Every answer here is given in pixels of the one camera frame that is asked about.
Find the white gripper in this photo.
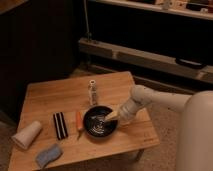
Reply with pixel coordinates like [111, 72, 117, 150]
[105, 98, 144, 122]

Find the black ceramic bowl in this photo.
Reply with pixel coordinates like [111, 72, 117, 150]
[83, 106, 118, 138]

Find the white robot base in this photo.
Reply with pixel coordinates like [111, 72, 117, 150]
[176, 91, 213, 171]

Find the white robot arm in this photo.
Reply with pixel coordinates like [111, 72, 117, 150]
[105, 85, 190, 124]

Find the clear glass spice bottle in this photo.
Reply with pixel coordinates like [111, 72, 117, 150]
[88, 80, 98, 106]

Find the wooden table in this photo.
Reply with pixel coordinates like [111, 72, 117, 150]
[8, 72, 159, 171]

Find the black white striped block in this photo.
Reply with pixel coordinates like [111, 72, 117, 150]
[53, 112, 68, 140]

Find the long wooden shelf beam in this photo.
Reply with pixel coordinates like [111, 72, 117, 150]
[78, 38, 213, 84]

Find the blue sponge cloth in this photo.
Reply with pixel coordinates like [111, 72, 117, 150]
[35, 144, 63, 169]

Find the white paper cup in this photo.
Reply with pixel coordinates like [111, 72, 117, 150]
[12, 121, 42, 150]

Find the orange handled tool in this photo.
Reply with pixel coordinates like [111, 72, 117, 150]
[76, 111, 83, 140]

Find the black handle on shelf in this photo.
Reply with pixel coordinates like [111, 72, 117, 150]
[175, 58, 207, 69]

